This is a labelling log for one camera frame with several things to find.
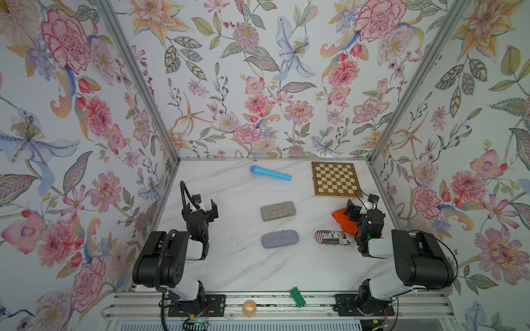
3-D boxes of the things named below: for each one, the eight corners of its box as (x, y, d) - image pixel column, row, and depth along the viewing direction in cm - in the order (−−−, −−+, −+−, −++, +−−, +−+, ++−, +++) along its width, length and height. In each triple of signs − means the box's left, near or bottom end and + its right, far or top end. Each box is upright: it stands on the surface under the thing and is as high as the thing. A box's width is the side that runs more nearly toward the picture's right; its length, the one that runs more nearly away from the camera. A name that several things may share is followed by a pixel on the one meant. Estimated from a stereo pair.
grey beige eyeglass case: (264, 222, 97) (264, 219, 95) (260, 209, 101) (260, 207, 99) (296, 214, 99) (297, 212, 97) (292, 202, 103) (292, 200, 102)
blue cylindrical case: (249, 172, 117) (248, 169, 115) (251, 167, 119) (251, 164, 117) (290, 183, 112) (290, 180, 110) (292, 177, 115) (292, 174, 113)
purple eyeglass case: (262, 249, 90) (262, 246, 87) (261, 236, 93) (260, 233, 91) (299, 243, 91) (300, 240, 89) (295, 231, 95) (296, 228, 92)
